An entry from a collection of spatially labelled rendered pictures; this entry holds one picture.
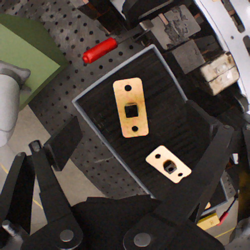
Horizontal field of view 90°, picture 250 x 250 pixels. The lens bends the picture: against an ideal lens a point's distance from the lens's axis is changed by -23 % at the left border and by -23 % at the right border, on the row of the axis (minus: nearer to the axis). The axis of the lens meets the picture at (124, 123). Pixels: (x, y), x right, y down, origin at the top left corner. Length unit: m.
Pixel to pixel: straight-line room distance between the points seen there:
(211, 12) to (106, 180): 0.91
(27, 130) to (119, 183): 1.35
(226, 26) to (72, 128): 0.41
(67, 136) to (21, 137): 1.95
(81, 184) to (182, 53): 1.96
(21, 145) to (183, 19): 2.11
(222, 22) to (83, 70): 0.56
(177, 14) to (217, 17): 0.15
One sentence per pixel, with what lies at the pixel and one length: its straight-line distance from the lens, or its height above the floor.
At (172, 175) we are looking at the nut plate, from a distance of 0.29.
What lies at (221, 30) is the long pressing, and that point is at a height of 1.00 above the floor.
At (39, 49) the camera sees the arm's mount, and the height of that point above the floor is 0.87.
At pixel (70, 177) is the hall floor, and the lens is 2.07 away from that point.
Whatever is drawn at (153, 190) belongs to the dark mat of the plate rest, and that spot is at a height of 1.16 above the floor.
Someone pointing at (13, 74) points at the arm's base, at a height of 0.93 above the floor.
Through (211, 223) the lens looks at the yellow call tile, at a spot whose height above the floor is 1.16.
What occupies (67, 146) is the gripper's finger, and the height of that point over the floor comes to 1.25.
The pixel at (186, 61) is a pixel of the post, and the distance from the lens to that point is 0.29.
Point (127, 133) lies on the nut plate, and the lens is 0.24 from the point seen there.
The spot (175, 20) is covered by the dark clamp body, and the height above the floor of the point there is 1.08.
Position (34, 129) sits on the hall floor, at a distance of 1.91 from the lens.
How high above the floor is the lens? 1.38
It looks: 67 degrees down
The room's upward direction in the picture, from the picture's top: 169 degrees counter-clockwise
